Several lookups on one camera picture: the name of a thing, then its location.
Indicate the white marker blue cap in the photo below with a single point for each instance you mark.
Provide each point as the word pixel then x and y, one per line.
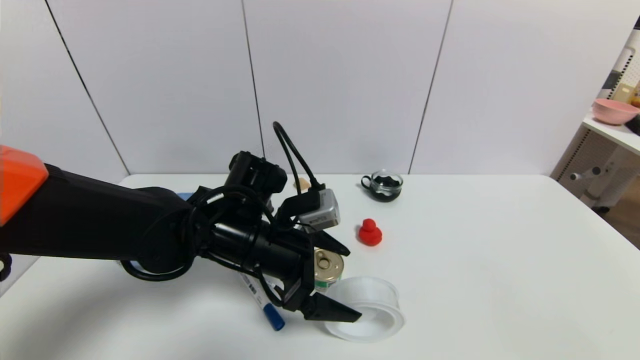
pixel 272 317

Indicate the white pegboard panel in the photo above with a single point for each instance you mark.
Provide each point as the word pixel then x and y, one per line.
pixel 627 60

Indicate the white plastic round container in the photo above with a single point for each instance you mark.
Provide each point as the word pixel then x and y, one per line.
pixel 372 300

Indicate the blue plate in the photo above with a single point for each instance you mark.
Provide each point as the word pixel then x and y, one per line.
pixel 184 196

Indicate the beige wooden block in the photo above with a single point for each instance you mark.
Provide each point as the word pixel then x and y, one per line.
pixel 303 184

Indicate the pink bowl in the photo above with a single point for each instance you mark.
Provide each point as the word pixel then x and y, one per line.
pixel 612 112

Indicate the tin can gold lid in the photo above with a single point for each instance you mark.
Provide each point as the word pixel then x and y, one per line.
pixel 330 270

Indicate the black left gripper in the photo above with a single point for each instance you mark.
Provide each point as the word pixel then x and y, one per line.
pixel 303 274

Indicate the red rubber duck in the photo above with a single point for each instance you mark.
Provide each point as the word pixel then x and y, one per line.
pixel 370 234

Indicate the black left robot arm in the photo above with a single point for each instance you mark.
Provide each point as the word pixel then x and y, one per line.
pixel 90 220

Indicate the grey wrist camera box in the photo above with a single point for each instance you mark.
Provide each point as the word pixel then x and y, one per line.
pixel 322 212

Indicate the beige box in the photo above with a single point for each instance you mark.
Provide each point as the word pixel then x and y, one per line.
pixel 623 94

